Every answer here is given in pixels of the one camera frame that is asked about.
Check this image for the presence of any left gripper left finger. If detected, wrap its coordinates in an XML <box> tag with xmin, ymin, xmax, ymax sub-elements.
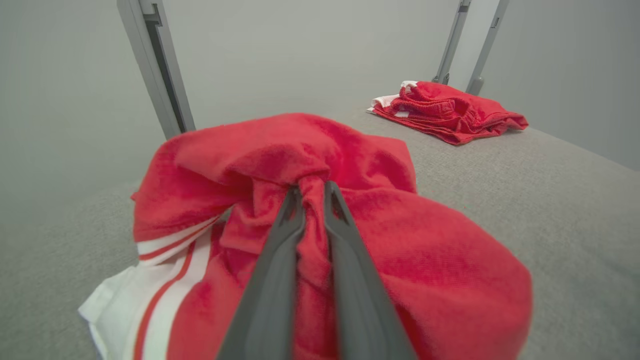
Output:
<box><xmin>217</xmin><ymin>185</ymin><xmax>307</xmax><ymax>360</ymax></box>

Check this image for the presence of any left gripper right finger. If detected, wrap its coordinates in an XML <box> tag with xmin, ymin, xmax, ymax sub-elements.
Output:
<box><xmin>322</xmin><ymin>180</ymin><xmax>419</xmax><ymax>360</ymax></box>

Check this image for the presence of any grey fabric padded surface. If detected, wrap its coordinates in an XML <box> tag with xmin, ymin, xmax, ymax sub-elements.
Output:
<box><xmin>0</xmin><ymin>100</ymin><xmax>640</xmax><ymax>360</ymax></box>

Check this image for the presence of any grey metal partition frame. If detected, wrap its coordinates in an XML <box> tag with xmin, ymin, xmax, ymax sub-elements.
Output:
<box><xmin>116</xmin><ymin>0</ymin><xmax>197</xmax><ymax>141</ymax></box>

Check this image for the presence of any thin grey metal post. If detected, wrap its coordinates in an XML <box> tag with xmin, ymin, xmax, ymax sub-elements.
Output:
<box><xmin>467</xmin><ymin>0</ymin><xmax>511</xmax><ymax>96</ymax></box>
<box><xmin>432</xmin><ymin>0</ymin><xmax>473</xmax><ymax>85</ymax></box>

